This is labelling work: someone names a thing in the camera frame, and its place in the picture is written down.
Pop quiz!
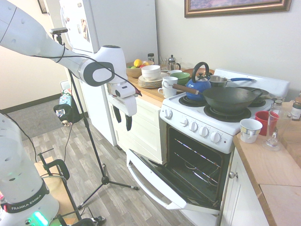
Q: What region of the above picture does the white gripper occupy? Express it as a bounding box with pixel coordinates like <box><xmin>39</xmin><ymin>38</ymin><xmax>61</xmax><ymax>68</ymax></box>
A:
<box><xmin>108</xmin><ymin>95</ymin><xmax>138</xmax><ymax>132</ymax></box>

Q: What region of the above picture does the white oven door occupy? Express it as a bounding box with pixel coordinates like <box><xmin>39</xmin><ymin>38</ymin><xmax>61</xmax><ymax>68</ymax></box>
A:
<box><xmin>126</xmin><ymin>148</ymin><xmax>223</xmax><ymax>210</ymax></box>

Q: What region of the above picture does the metal oven rack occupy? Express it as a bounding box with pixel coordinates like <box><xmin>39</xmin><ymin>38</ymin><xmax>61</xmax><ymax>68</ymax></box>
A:
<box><xmin>173</xmin><ymin>137</ymin><xmax>223</xmax><ymax>169</ymax></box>

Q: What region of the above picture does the white drawer cabinet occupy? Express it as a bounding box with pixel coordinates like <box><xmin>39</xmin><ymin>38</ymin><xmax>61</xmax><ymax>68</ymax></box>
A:
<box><xmin>107</xmin><ymin>90</ymin><xmax>168</xmax><ymax>166</ymax></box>

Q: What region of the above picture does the black tripod stand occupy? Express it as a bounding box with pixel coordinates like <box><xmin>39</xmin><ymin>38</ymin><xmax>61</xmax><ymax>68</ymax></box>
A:
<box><xmin>53</xmin><ymin>32</ymin><xmax>140</xmax><ymax>210</ymax></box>

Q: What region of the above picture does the stack of white plates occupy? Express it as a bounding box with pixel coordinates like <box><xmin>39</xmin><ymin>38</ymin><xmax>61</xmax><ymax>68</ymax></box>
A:
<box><xmin>137</xmin><ymin>72</ymin><xmax>169</xmax><ymax>89</ymax></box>

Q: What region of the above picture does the wooden fruit bowl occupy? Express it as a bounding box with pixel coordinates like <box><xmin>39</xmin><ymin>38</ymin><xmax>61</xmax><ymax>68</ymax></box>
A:
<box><xmin>126</xmin><ymin>61</ymin><xmax>155</xmax><ymax>79</ymax></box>

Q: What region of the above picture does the white bowl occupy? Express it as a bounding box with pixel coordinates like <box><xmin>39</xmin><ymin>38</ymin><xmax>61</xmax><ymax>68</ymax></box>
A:
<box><xmin>141</xmin><ymin>65</ymin><xmax>162</xmax><ymax>81</ymax></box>

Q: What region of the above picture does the black bag with patch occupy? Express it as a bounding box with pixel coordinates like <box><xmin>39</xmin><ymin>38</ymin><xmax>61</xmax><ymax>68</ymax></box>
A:
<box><xmin>53</xmin><ymin>104</ymin><xmax>74</xmax><ymax>127</ymax></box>

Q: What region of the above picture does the colourful patterned box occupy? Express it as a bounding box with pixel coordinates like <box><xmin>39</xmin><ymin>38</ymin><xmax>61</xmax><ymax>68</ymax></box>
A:
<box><xmin>58</xmin><ymin>93</ymin><xmax>72</xmax><ymax>105</ymax></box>

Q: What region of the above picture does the white electric stove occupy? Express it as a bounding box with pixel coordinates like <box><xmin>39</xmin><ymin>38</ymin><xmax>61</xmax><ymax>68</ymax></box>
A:
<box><xmin>159</xmin><ymin>68</ymin><xmax>291</xmax><ymax>226</ymax></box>

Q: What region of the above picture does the white waste bin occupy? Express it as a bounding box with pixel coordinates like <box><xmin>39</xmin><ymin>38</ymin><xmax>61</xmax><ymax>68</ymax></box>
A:
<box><xmin>59</xmin><ymin>80</ymin><xmax>71</xmax><ymax>92</ymax></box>

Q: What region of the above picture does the clear drinking glass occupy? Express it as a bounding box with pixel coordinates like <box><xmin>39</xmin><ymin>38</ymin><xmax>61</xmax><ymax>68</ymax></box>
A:
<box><xmin>159</xmin><ymin>56</ymin><xmax>169</xmax><ymax>71</ymax></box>

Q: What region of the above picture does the green bowl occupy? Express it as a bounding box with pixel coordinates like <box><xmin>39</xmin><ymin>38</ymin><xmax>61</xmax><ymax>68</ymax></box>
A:
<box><xmin>169</xmin><ymin>71</ymin><xmax>191</xmax><ymax>86</ymax></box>

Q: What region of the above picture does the glass french press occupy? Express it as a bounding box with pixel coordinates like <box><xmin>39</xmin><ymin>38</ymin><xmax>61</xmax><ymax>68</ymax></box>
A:
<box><xmin>167</xmin><ymin>54</ymin><xmax>182</xmax><ymax>71</ymax></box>

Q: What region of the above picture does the black table clamp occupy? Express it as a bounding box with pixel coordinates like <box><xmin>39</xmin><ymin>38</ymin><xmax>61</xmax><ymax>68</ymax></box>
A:
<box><xmin>37</xmin><ymin>152</ymin><xmax>83</xmax><ymax>222</ymax></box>

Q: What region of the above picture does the grey floor mat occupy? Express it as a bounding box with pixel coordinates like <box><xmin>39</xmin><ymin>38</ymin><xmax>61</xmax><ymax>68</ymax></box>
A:
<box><xmin>6</xmin><ymin>98</ymin><xmax>90</xmax><ymax>142</ymax></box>

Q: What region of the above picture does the blue kettle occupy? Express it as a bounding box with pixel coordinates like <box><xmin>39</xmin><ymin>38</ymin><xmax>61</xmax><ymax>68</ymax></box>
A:
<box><xmin>185</xmin><ymin>61</ymin><xmax>212</xmax><ymax>102</ymax></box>

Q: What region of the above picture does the brown round plate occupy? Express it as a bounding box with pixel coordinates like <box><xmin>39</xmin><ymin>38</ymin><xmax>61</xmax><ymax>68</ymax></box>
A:
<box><xmin>182</xmin><ymin>67</ymin><xmax>215</xmax><ymax>78</ymax></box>

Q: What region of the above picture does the white refrigerator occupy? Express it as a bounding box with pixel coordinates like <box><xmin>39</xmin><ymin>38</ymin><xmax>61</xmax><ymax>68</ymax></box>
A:
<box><xmin>58</xmin><ymin>0</ymin><xmax>159</xmax><ymax>147</ymax></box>

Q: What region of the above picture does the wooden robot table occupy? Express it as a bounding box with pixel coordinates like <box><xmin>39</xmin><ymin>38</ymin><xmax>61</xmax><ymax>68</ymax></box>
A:
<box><xmin>34</xmin><ymin>156</ymin><xmax>77</xmax><ymax>226</ymax></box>

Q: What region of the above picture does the white patterned mug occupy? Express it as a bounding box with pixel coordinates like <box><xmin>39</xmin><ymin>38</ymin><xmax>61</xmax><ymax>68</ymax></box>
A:
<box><xmin>239</xmin><ymin>118</ymin><xmax>263</xmax><ymax>144</ymax></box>

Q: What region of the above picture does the red mug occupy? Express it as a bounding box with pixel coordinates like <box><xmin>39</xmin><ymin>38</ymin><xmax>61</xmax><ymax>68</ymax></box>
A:
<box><xmin>254</xmin><ymin>111</ymin><xmax>280</xmax><ymax>137</ymax></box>

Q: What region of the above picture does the dark framed picture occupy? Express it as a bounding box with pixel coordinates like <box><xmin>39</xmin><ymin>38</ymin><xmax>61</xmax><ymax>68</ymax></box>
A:
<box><xmin>37</xmin><ymin>0</ymin><xmax>48</xmax><ymax>14</ymax></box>

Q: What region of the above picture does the white cabinet with knob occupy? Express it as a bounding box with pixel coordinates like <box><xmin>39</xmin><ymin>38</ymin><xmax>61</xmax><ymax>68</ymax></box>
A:
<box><xmin>219</xmin><ymin>147</ymin><xmax>270</xmax><ymax>226</ymax></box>

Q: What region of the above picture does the black frying pan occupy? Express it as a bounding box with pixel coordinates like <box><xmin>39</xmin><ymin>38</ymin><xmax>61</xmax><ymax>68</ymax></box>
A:
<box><xmin>237</xmin><ymin>86</ymin><xmax>276</xmax><ymax>105</ymax></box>

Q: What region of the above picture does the glass shaker metal lid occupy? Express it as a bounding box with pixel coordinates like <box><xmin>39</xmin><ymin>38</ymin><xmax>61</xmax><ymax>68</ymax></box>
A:
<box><xmin>270</xmin><ymin>99</ymin><xmax>283</xmax><ymax>114</ymax></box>

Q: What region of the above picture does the dark jar brown lid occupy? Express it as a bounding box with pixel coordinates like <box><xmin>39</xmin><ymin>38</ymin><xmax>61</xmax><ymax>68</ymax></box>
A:
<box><xmin>291</xmin><ymin>97</ymin><xmax>301</xmax><ymax>121</ymax></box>

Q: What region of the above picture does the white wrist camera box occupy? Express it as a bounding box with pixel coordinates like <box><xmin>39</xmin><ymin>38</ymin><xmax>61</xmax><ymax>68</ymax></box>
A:
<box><xmin>110</xmin><ymin>82</ymin><xmax>143</xmax><ymax>98</ymax></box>

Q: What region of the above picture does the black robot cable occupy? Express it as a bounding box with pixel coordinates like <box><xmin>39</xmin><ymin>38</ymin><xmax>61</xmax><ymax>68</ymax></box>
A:
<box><xmin>0</xmin><ymin>35</ymin><xmax>143</xmax><ymax>165</ymax></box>

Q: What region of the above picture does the steel saucepan blue handle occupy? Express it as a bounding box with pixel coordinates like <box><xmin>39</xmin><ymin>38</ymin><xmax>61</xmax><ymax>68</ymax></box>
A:
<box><xmin>209</xmin><ymin>75</ymin><xmax>257</xmax><ymax>89</ymax></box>

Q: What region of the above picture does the black wok wooden handle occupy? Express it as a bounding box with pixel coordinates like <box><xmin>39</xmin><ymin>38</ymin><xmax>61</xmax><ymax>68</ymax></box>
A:
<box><xmin>172</xmin><ymin>83</ymin><xmax>263</xmax><ymax>114</ymax></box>

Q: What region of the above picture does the black camera on stand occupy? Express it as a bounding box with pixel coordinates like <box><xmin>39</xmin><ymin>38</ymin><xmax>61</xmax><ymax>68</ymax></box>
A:
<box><xmin>48</xmin><ymin>27</ymin><xmax>69</xmax><ymax>35</ymax></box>

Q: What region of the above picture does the framed wall picture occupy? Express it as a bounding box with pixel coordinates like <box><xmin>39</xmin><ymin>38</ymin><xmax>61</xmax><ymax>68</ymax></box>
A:
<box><xmin>184</xmin><ymin>0</ymin><xmax>293</xmax><ymax>18</ymax></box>

